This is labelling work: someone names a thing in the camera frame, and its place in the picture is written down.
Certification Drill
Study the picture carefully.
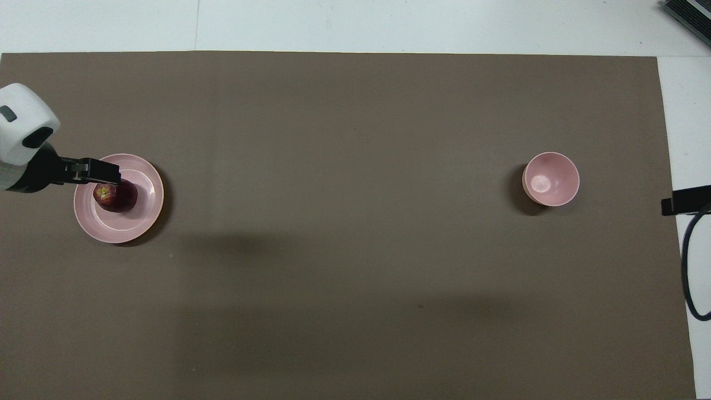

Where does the brown table mat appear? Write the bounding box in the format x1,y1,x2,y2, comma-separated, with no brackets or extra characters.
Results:
0,51,698,400

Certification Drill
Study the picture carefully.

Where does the pink bowl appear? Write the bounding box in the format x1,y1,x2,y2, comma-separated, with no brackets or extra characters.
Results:
522,152,580,208

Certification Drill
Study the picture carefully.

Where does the grey ribbed device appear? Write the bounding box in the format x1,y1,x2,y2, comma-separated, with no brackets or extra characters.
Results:
660,0,711,32

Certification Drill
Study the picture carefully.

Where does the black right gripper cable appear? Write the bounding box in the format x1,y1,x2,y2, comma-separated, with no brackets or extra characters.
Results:
681,202,711,322

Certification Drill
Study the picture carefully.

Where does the pink plate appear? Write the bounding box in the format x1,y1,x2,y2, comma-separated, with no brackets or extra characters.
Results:
73,153,165,244

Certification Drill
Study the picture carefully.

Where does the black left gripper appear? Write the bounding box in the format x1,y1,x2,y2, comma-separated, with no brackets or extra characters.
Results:
6,143,122,194

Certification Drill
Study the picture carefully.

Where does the dark red apple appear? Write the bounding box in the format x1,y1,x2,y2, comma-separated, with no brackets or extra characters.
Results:
93,178,139,213

